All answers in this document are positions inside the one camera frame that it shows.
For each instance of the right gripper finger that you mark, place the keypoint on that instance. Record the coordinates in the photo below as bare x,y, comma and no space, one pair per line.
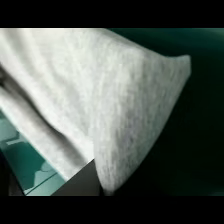
85,183

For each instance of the grey T-shirt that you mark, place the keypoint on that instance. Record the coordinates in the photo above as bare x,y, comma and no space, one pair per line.
100,93

